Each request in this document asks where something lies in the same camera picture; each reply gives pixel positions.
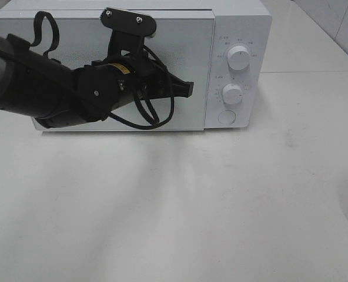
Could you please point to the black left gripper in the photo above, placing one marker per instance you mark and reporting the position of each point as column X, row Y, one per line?
column 140, row 77

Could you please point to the white microwave knob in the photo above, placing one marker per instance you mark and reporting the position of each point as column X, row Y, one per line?
column 232, row 94
column 238, row 57

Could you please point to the round white door button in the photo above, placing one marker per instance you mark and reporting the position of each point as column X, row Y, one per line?
column 227, row 117

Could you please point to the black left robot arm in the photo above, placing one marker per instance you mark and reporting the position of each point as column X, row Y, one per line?
column 56, row 96

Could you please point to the white microwave oven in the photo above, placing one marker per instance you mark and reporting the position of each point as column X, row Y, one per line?
column 234, row 22

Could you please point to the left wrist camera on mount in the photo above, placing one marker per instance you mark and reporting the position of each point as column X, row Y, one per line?
column 129, row 30

